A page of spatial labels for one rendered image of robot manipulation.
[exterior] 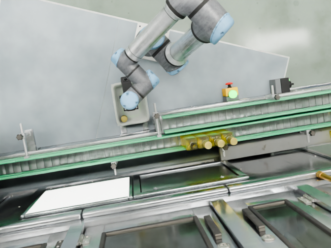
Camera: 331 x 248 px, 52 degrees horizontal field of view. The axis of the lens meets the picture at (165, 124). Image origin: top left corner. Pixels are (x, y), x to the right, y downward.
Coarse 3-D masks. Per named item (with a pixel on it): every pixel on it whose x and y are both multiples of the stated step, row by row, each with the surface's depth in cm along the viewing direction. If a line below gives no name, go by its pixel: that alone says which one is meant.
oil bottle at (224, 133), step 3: (219, 129) 173; (222, 129) 171; (225, 129) 170; (219, 132) 164; (222, 132) 162; (225, 132) 160; (228, 132) 159; (231, 132) 159; (222, 135) 158; (225, 135) 157; (228, 135) 157; (231, 135) 157; (222, 138) 159; (225, 138) 157; (225, 141) 157; (225, 144) 158; (228, 144) 159
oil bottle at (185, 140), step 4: (180, 136) 174; (184, 136) 166; (188, 136) 165; (192, 136) 163; (180, 140) 176; (184, 140) 161; (188, 140) 156; (192, 140) 156; (196, 140) 156; (184, 144) 163; (188, 144) 156; (188, 148) 156
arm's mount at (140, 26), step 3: (138, 24) 178; (141, 24) 179; (144, 24) 179; (138, 27) 179; (141, 27) 179; (138, 30) 179; (135, 33) 179; (165, 33) 180; (168, 33) 181; (135, 36) 179; (144, 57) 181; (147, 57) 181; (150, 57) 181; (150, 60) 183; (153, 60) 181
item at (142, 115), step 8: (112, 88) 175; (120, 88) 182; (112, 96) 175; (120, 104) 183; (144, 104) 181; (120, 112) 183; (128, 112) 184; (136, 112) 184; (144, 112) 184; (120, 120) 183; (128, 120) 184; (136, 120) 181; (144, 120) 178
